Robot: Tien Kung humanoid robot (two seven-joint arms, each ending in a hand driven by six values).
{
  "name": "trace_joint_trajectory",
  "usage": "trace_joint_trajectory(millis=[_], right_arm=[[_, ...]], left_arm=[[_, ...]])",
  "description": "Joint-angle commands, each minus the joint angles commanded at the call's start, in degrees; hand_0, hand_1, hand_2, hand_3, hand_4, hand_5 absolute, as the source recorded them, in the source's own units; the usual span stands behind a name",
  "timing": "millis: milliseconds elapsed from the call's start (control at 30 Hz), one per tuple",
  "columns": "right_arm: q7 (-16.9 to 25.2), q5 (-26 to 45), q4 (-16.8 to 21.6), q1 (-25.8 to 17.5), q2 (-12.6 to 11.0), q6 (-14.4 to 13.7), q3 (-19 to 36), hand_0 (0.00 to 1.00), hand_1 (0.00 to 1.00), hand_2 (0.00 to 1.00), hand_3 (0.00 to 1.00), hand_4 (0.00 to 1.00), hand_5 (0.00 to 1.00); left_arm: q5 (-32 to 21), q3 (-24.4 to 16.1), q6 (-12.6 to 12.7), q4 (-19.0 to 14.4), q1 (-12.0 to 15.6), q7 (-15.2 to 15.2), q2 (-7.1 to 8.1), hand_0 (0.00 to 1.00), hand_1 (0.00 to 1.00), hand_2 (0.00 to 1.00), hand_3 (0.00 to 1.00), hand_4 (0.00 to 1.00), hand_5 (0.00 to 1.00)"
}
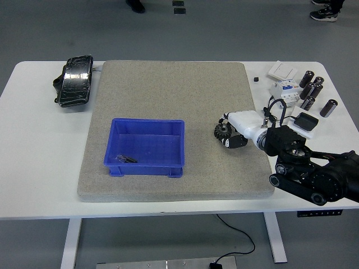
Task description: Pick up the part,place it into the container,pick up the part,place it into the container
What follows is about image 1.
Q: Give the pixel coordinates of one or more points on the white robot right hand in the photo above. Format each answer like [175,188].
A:
[246,122]

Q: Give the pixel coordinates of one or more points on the large black gear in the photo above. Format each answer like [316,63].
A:
[221,133]

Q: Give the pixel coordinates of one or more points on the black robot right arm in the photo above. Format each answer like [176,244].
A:
[322,176]

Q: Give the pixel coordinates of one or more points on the blue plastic box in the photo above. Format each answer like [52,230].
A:
[148,145]

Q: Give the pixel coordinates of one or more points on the small black cube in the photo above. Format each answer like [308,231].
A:
[256,79]

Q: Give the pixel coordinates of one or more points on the white circuit breaker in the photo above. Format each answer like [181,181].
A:
[289,91]

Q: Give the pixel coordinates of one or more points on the black power adapter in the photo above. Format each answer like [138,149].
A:
[306,121]

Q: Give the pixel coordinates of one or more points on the dark cylindrical capacitor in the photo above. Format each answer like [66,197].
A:
[307,78]
[319,79]
[328,107]
[317,89]
[306,91]
[308,103]

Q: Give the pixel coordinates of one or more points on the grey-brown mat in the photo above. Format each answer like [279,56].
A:
[174,89]

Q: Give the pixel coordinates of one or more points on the black table control panel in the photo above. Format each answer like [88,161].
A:
[319,213]

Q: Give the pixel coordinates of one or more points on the white table leg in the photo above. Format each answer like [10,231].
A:
[276,238]
[71,243]

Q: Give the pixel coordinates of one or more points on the small bag of black screws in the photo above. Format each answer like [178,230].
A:
[127,158]

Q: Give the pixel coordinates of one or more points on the black floor socket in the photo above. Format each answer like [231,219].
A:
[178,3]
[179,11]

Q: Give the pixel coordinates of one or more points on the person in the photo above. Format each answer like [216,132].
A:
[324,15]
[136,6]

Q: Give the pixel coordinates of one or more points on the black floor plug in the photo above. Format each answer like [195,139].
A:
[215,265]

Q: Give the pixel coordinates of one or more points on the metal floor plate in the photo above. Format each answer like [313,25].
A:
[157,264]

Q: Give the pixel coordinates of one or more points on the black plastic-wrapped device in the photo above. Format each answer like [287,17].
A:
[74,81]

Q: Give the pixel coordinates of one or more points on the white wall switch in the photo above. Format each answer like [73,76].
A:
[282,70]

